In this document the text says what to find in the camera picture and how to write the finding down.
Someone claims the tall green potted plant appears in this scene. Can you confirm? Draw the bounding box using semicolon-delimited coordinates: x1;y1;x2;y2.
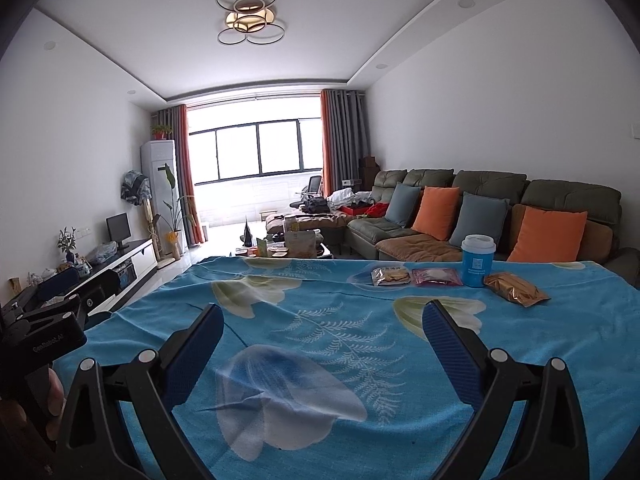
152;162;194;260

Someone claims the grey blue cushion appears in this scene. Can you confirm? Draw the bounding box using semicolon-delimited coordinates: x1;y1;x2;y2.
385;183;421;228
449;192;509;247

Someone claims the olive green sectional sofa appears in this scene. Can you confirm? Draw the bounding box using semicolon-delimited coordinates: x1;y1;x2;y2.
345;169;639;286

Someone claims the orange cushion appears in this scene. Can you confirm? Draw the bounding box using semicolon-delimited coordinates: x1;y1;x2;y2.
508;205;588;263
411;186;460;240

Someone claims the blue floral tablecloth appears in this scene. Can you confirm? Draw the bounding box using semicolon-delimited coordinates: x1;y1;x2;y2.
55;257;639;479

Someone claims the blue paper coffee cup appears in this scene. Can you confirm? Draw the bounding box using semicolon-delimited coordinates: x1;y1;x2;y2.
461;234;496;288

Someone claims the grey orange right curtain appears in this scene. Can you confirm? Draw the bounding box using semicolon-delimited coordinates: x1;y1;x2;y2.
320;89;370;196

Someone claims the left hand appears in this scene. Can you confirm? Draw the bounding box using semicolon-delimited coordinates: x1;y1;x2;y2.
1;365;66;442

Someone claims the small black monitor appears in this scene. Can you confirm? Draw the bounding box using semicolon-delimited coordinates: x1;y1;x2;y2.
105;212;131;252

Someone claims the ring ceiling lamp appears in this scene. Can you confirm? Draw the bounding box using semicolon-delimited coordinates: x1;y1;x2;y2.
216;0;286;47

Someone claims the pink snack packet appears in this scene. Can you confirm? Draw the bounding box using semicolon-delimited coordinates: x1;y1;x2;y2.
411;268;463;286

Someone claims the gold foil snack packet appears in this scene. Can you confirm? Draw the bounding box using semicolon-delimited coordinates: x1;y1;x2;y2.
484;272;550;308

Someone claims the white TV cabinet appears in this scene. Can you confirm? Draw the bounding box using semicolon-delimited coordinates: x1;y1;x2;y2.
9;240;157;315

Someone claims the cluttered coffee table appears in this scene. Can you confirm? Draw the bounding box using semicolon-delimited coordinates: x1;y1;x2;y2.
233;211;354;259

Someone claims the cracker snack packet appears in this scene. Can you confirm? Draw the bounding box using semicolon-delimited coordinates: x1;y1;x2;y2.
370;266;411;286

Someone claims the white standing air conditioner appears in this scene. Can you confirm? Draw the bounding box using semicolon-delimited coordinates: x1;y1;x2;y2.
140;140;184;256

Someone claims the grey orange curtain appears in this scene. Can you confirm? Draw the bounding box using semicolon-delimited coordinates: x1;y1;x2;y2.
320;89;370;196
152;104;204;248

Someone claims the grey orange left curtain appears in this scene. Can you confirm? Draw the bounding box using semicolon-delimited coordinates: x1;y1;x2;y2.
152;104;204;248

